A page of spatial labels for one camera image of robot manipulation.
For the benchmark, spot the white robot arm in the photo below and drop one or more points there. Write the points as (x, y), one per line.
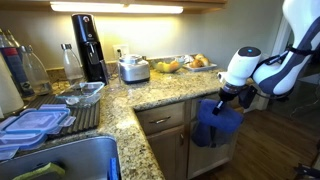
(275, 75)

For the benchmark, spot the black ribbed drying mat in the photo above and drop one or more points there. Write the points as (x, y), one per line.
(87, 118)

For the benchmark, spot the clear soda bottle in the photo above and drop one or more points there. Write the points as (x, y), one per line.
(72, 65)

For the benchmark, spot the white plate with bread rolls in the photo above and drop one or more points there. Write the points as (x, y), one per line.
(197, 63)

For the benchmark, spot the large clear carafe bottle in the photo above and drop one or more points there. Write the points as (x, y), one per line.
(35, 71)

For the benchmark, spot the blue hanging pot holder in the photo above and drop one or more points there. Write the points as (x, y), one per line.
(201, 134)

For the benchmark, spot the white paper towel roll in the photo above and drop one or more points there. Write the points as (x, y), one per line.
(10, 99)

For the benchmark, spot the wall power outlet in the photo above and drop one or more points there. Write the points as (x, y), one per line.
(120, 50)

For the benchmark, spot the stainless steel sink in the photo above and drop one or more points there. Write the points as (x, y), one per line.
(93, 158)

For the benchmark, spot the blue oven mitten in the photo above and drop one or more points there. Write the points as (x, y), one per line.
(228, 120)

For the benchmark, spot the clear glass baking dish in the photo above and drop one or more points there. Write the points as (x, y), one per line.
(84, 94)

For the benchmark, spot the silver kitchen appliance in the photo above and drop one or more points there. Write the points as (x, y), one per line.
(134, 69)

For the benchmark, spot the under-cabinet light strip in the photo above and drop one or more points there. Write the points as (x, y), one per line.
(114, 8)

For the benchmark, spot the green sponge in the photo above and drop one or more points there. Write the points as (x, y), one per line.
(51, 171)

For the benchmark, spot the black soda maker machine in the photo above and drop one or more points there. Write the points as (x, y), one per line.
(89, 48)

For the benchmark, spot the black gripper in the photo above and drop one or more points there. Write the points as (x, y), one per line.
(227, 93)

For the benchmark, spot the grey hanging dish towel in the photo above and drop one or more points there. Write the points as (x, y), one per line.
(220, 138)

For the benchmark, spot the blue plastic container lid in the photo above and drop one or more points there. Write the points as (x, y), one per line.
(47, 119)

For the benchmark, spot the wooden drawer front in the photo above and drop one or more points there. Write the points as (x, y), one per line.
(161, 118)

